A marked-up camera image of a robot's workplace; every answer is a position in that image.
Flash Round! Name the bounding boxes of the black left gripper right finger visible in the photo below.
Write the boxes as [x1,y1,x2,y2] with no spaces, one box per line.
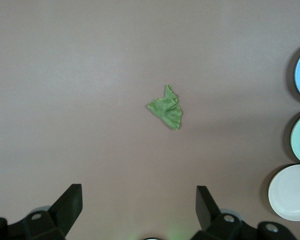
[189,185,297,240]

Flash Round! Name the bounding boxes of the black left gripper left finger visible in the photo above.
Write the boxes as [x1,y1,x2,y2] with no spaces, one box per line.
[0,184,83,240]

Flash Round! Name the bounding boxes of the beige round plate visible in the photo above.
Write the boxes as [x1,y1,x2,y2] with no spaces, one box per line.
[268,164,300,222]

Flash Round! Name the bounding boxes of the green lettuce leaf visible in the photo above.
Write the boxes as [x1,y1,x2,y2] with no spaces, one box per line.
[147,84,184,131]

